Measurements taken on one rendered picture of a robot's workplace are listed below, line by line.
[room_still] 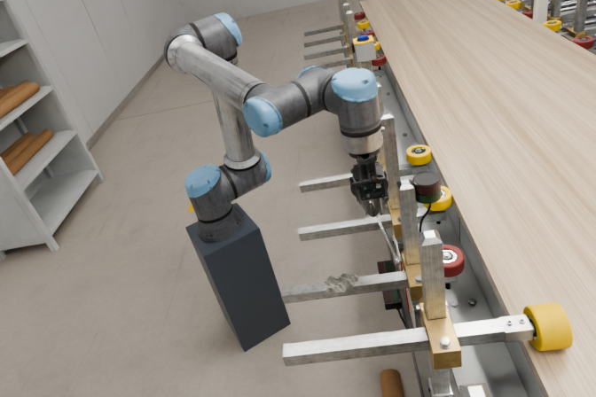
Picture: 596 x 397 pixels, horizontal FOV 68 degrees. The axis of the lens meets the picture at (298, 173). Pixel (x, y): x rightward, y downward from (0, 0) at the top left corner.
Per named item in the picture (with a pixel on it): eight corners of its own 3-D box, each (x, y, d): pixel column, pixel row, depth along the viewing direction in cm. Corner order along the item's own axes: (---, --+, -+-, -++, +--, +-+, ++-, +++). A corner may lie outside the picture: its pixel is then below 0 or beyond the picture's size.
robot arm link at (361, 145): (339, 122, 102) (380, 114, 101) (342, 141, 104) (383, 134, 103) (341, 141, 94) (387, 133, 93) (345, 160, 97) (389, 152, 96)
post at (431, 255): (435, 402, 99) (421, 242, 75) (431, 388, 102) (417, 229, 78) (450, 401, 99) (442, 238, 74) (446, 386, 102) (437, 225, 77)
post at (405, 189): (413, 328, 124) (398, 187, 99) (411, 317, 127) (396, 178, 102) (427, 326, 123) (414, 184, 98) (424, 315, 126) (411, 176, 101)
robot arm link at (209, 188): (190, 210, 185) (176, 175, 176) (226, 191, 192) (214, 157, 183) (204, 226, 173) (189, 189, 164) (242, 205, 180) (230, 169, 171)
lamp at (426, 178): (421, 259, 109) (415, 187, 97) (416, 244, 113) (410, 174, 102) (445, 255, 108) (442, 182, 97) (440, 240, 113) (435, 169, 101)
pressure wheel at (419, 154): (425, 186, 149) (422, 157, 143) (403, 181, 154) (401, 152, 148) (436, 175, 153) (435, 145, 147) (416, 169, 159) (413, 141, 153)
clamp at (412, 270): (411, 301, 108) (409, 287, 105) (401, 262, 119) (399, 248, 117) (435, 299, 107) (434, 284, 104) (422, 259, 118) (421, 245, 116)
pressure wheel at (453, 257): (435, 301, 109) (433, 268, 103) (427, 277, 116) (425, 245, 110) (468, 297, 108) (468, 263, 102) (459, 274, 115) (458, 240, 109)
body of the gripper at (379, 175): (356, 204, 102) (348, 159, 96) (352, 183, 110) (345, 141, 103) (389, 199, 101) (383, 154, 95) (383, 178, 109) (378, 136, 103)
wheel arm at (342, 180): (301, 195, 157) (299, 185, 154) (301, 190, 159) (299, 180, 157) (427, 175, 151) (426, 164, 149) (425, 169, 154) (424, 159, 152)
